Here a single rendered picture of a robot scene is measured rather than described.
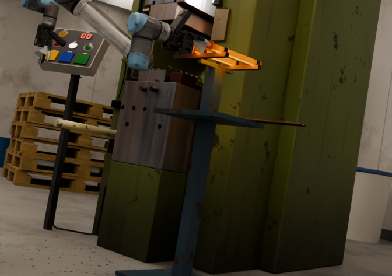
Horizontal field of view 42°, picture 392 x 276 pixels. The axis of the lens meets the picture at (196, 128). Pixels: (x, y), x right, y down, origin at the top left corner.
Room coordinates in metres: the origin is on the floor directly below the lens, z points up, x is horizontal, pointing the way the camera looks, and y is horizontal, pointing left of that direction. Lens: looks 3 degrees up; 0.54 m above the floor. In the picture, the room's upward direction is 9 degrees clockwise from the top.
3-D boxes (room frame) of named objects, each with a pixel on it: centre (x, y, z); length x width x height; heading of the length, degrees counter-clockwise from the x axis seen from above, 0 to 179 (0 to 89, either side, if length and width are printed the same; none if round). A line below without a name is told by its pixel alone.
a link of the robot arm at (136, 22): (1.82, 0.24, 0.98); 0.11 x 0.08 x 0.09; 132
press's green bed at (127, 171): (2.92, 0.11, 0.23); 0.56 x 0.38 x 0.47; 141
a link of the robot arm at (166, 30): (1.87, 0.18, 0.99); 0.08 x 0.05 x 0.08; 42
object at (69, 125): (2.93, 0.61, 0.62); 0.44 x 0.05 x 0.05; 141
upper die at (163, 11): (2.94, 0.15, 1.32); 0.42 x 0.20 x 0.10; 141
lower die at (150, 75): (2.94, 0.15, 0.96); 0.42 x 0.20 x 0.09; 141
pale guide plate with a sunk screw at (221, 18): (2.68, -0.04, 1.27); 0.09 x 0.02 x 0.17; 51
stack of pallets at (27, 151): (5.92, 1.34, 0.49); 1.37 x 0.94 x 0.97; 119
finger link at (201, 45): (1.97, 0.03, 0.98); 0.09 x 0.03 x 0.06; 122
